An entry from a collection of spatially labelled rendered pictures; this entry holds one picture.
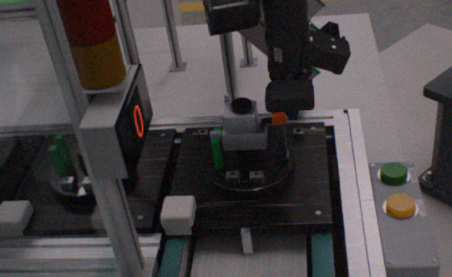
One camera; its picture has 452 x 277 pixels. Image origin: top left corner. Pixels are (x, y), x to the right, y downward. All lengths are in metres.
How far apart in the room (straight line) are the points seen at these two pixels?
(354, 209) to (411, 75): 0.55
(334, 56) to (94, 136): 0.34
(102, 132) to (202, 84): 0.79
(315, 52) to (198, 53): 0.74
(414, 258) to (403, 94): 0.55
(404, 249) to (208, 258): 0.27
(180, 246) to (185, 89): 0.57
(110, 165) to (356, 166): 0.44
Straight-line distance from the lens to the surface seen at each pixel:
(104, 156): 0.63
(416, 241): 0.85
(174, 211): 0.87
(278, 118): 0.87
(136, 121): 0.67
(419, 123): 1.23
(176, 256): 0.86
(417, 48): 1.48
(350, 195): 0.91
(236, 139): 0.88
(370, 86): 1.33
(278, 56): 0.80
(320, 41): 0.82
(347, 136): 1.03
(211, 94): 1.34
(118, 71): 0.63
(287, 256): 0.88
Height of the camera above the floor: 1.57
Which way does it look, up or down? 35 degrees down
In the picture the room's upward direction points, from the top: 8 degrees counter-clockwise
